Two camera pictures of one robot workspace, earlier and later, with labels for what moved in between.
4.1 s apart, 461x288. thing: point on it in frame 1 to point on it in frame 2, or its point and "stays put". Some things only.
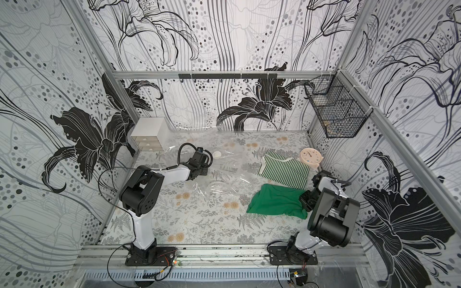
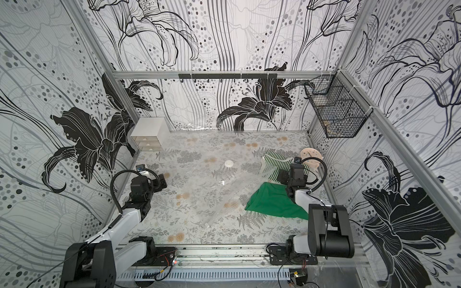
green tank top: [277, 200] stays put
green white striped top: [283, 171] stays put
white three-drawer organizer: [151, 134] stays put
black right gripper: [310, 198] to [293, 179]
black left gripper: [204, 169] to [163, 182]
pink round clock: [311, 157] stays put
